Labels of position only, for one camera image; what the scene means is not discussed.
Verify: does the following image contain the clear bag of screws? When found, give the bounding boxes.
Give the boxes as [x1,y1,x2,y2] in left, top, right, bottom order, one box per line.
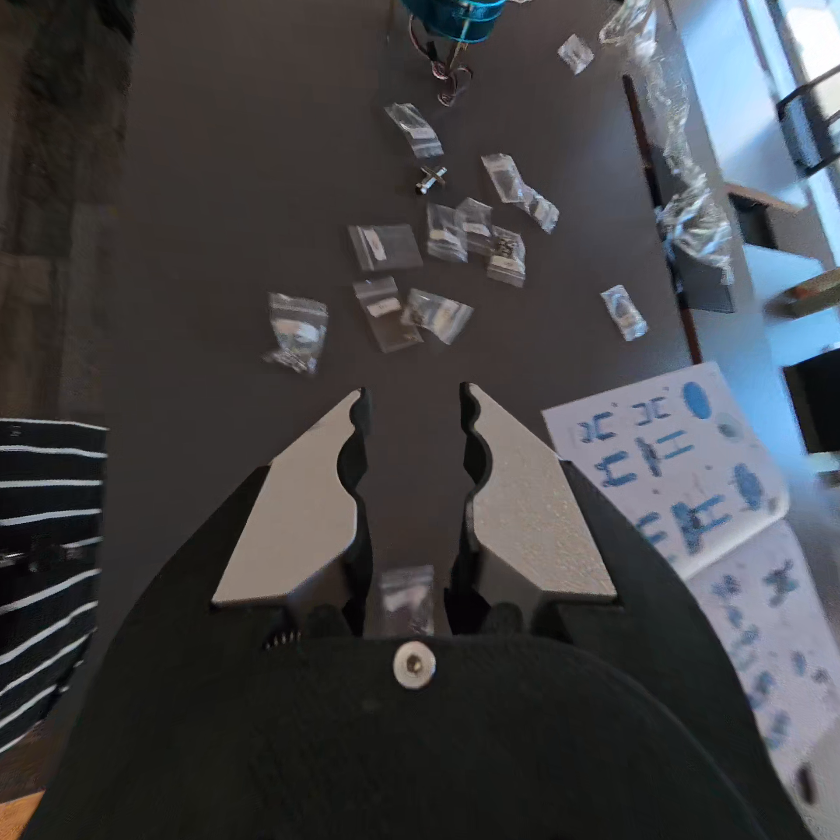
[377,566,437,636]

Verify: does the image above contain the white bottle with red cap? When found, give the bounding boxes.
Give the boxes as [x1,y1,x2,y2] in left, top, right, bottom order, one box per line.
[764,266,840,319]

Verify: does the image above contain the clear plastic wrap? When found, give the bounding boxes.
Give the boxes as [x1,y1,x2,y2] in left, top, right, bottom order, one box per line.
[598,0,736,286]

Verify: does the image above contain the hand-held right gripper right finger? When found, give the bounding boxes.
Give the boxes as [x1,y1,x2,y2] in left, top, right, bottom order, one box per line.
[446,382,619,636]

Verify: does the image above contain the black laptop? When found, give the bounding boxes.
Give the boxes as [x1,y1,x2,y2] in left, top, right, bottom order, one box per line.
[784,348,840,454]

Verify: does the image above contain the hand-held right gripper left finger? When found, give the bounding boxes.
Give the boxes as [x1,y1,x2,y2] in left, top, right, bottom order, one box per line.
[211,387,375,636]

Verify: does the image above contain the person's striped black shirt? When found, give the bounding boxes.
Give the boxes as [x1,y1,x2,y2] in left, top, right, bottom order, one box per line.
[0,420,109,756]

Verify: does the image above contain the black mesh-back chair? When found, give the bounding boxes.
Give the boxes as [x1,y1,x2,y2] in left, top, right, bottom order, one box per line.
[777,66,840,175]

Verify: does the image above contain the scattered small clear parts bags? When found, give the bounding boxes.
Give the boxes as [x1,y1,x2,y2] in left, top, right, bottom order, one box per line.
[262,33,651,378]

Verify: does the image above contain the open instruction booklet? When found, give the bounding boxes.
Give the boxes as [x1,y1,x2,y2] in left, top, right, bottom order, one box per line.
[541,361,840,808]

